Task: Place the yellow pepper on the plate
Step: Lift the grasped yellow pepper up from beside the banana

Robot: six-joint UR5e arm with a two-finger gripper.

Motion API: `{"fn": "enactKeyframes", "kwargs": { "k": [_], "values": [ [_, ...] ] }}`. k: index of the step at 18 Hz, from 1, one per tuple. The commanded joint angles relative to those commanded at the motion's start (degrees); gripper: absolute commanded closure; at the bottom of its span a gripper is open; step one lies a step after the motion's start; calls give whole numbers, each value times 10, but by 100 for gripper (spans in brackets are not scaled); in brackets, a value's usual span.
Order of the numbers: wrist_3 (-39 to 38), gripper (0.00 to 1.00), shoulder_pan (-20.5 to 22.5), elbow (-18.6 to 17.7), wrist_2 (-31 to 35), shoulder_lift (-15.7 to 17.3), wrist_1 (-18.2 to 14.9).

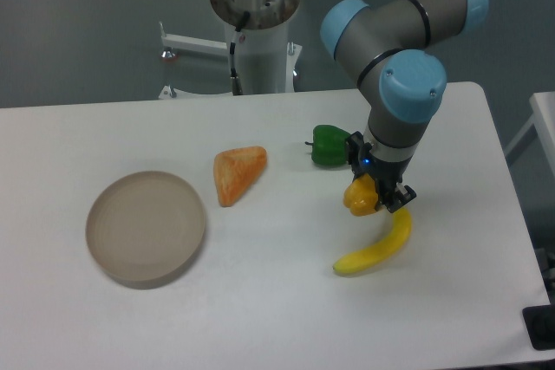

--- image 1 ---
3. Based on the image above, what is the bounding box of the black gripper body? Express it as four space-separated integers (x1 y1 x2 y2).
359 144 410 204

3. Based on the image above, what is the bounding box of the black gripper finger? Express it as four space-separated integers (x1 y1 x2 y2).
344 131 363 176
383 185 417 213

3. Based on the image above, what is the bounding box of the yellow bell pepper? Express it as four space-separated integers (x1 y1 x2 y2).
343 174 378 217

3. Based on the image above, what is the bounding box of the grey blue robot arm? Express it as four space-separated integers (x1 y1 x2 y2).
210 0 489 212

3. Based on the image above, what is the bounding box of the green bell pepper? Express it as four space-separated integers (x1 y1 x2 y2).
305 125 350 167

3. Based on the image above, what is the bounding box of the beige round plate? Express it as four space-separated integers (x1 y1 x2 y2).
85 171 206 289

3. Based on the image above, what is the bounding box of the yellow banana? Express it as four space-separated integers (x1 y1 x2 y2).
332 208 413 276

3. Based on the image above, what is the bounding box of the orange triangular sandwich piece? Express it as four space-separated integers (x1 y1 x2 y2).
213 146 267 207

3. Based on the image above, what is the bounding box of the white side table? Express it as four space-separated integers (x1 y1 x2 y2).
503 91 554 172

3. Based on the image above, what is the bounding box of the black box at table edge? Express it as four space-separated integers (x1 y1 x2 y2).
522 304 554 351

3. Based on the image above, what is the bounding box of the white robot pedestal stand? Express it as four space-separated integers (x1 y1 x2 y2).
159 0 302 95

